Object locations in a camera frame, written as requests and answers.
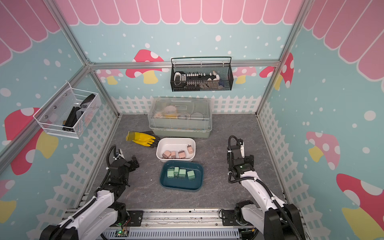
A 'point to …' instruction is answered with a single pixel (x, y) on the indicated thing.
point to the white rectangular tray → (176, 148)
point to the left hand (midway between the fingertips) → (127, 160)
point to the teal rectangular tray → (182, 184)
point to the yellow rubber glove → (141, 138)
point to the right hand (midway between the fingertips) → (241, 155)
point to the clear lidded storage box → (180, 117)
